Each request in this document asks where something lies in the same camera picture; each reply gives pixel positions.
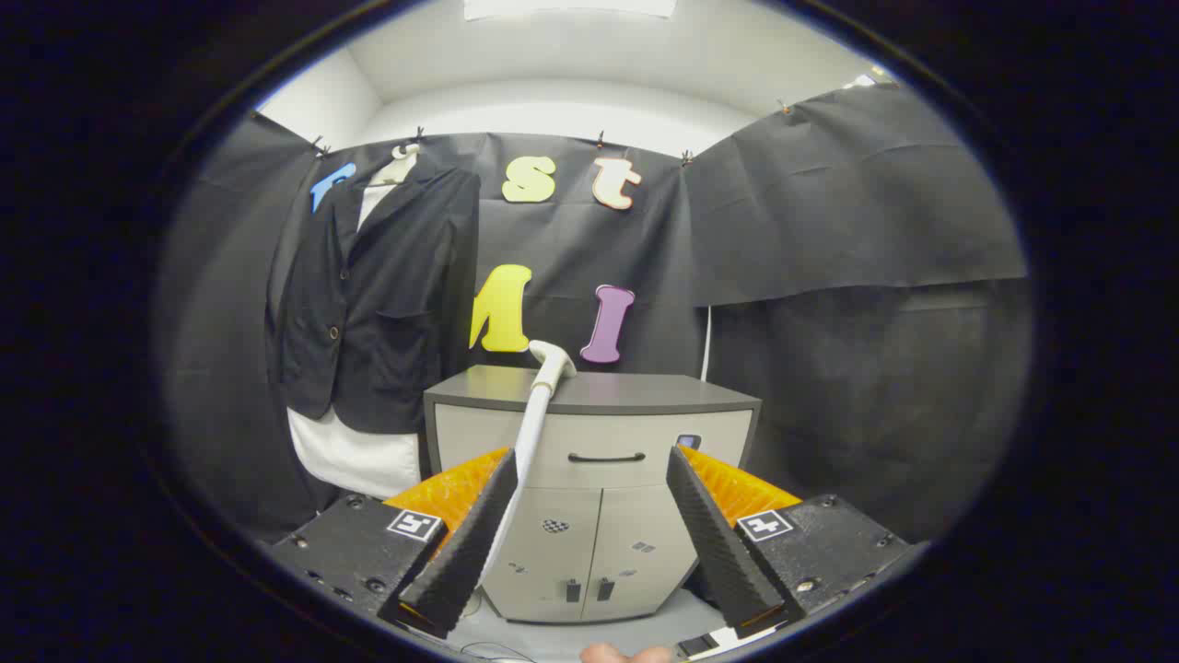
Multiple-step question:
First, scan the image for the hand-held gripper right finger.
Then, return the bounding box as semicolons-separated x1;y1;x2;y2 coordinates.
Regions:
665;445;913;629

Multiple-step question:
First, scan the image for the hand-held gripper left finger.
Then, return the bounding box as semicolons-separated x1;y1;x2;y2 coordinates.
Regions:
267;447;519;641

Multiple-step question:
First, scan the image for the white garment steamer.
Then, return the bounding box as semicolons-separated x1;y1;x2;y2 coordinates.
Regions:
474;339;578;590

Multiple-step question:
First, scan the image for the white shirt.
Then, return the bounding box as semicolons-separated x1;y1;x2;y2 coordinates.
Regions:
287;182;425;500

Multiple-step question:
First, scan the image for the black suit jacket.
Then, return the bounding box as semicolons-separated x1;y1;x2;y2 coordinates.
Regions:
265;161;482;436

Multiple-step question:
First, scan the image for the white clothes hanger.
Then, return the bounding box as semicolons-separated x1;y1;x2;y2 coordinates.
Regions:
368;141;421;188

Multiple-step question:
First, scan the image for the grey cabinet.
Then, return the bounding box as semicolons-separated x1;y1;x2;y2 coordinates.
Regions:
424;364;764;624

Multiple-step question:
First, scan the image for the black backdrop cloth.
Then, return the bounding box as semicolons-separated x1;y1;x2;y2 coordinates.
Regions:
157;81;1031;553

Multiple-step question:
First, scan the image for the ceiling light panel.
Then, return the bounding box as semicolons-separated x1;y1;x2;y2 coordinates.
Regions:
462;0;678;21

